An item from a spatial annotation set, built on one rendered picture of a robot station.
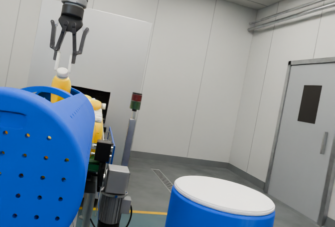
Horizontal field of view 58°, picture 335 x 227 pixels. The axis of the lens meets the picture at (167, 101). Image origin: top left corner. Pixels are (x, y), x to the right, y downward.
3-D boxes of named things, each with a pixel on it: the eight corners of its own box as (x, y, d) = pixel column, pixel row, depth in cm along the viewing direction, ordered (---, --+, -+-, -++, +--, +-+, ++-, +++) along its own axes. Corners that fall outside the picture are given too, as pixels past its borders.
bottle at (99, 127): (83, 152, 160) (89, 118, 160) (95, 153, 164) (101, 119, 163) (87, 156, 154) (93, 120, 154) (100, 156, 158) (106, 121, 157)
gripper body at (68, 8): (60, 0, 103) (55, 27, 103) (85, 6, 105) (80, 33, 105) (63, 6, 110) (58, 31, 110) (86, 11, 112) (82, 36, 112)
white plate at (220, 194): (287, 199, 87) (286, 203, 88) (204, 171, 104) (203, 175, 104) (253, 221, 65) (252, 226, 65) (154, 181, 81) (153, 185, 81)
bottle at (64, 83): (58, 119, 116) (61, 82, 105) (46, 109, 118) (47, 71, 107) (72, 111, 122) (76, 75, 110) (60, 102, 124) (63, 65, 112)
